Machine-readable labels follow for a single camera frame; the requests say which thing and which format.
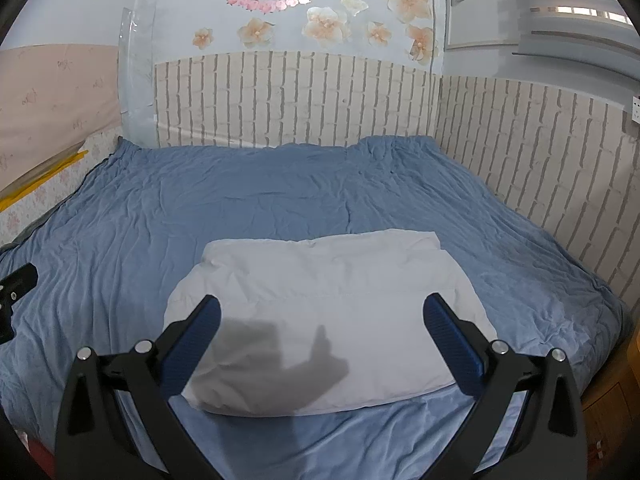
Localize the pink padded headboard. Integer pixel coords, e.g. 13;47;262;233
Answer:
0;45;123;193

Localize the red cloth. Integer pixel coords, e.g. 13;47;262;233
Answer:
22;437;58;480

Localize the group of peach flower stickers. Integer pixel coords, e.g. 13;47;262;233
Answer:
192;0;441;66

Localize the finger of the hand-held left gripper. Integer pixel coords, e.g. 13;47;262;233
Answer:
0;262;38;303

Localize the blue bed sheet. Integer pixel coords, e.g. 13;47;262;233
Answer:
0;135;632;480

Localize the brick pattern wall panel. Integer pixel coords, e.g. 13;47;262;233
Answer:
152;50;443;148
432;75;640;306

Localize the striped window blind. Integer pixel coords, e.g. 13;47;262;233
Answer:
515;0;640;83

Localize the wooden drawer cabinet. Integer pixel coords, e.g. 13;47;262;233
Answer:
580;332;640;480

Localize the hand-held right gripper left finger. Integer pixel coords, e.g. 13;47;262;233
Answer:
55;294;223;480

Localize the grey puffer jacket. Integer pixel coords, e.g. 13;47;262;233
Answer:
164;229;498;417

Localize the floral mattress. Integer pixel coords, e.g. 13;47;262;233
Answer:
0;127;126;248

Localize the clear plastic wall sheet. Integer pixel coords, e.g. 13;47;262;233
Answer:
117;0;448;146

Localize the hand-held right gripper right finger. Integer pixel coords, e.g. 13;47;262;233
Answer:
422;292;587;480

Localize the yellow tape strip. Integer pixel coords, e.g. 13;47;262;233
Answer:
0;149;90;213

